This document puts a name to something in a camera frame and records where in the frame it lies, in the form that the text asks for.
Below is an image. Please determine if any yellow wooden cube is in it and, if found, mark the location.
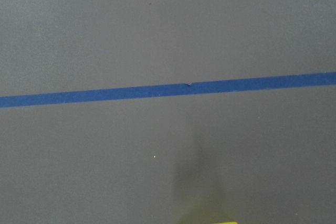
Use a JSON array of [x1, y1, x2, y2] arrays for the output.
[[213, 221, 238, 224]]

